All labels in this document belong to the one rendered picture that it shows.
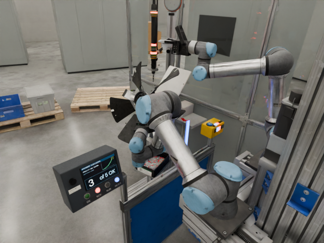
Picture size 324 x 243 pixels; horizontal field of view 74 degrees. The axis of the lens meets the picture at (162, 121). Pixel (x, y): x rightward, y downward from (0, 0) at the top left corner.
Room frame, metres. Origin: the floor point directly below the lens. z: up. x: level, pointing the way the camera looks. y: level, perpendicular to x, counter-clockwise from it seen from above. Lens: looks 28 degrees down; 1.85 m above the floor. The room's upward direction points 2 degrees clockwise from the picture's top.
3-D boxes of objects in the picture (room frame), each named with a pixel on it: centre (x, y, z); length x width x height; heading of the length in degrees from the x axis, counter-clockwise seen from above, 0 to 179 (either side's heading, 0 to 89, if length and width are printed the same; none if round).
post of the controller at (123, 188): (0.87, 0.20, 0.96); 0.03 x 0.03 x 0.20; 44
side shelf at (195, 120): (1.96, -0.24, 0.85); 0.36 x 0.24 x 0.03; 44
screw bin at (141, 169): (1.23, 0.06, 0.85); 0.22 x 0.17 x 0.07; 150
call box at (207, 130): (1.44, -0.39, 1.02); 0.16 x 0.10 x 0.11; 134
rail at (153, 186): (1.17, -0.11, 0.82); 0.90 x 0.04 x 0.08; 134
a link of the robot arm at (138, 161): (1.00, 0.12, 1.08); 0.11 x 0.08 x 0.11; 129
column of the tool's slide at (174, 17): (2.20, -0.06, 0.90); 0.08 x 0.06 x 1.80; 79
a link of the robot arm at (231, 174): (0.69, -0.28, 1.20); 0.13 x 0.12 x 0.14; 129
